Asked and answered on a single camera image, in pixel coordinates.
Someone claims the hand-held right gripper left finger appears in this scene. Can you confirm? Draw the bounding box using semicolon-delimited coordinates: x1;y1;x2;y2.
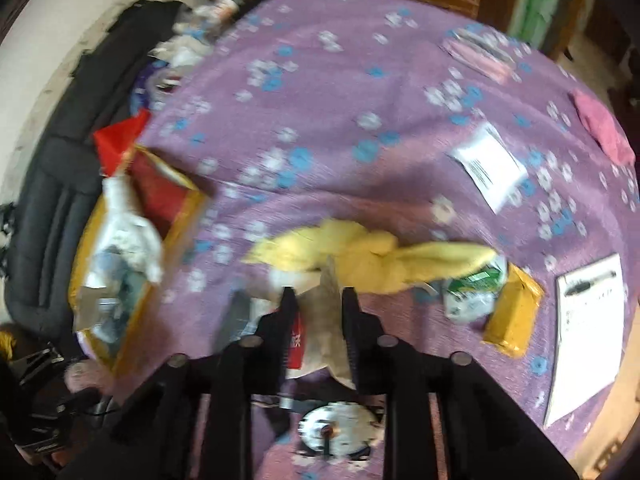
65;286;300;480

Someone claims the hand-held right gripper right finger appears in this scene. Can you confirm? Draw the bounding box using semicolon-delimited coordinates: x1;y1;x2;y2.
341;286;577;480

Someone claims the beige soft pouch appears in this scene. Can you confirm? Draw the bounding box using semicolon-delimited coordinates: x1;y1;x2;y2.
297;255;357;392

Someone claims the yellow-taped cardboard box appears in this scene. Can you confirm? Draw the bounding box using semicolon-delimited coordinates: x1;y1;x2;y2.
69;144;210;377

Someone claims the red and white packet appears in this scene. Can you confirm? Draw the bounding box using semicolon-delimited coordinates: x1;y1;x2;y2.
284;310;307;380

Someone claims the yellow cloth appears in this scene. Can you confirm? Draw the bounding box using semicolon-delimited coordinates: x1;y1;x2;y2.
241;217;501;295

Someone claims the round silver disc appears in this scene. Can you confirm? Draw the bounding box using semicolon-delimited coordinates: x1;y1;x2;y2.
297;400;387;462

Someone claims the green and white packet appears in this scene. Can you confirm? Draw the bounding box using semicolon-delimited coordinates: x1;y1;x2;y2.
442;257;508;322

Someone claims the yellow packet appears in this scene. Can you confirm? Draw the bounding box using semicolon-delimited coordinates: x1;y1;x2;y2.
481;264;546;359

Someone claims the white crumpled bag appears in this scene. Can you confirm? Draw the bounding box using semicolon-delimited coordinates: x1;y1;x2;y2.
99;174;165;285

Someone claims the dark red tissue packet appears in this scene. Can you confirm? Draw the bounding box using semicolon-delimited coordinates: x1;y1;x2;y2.
131;152;198;226

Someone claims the black leather sofa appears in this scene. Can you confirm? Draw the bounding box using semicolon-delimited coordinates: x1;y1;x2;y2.
4;0;187;338

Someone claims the white barcode packet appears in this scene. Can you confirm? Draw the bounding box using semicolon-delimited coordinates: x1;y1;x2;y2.
447;121;530;215

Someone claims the white paper sheet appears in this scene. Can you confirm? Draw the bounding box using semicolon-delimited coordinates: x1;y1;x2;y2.
542;252;630;429

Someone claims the black pen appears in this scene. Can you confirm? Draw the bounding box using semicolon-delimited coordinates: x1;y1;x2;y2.
564;271;617;297

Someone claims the red gift bag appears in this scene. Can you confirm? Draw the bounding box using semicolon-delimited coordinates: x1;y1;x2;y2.
92;109;152;177

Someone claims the pink mask packet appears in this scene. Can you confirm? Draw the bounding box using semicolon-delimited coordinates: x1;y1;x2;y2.
440;27;518;85

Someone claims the pink cloth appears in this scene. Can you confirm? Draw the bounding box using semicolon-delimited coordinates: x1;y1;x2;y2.
571;87;637;167

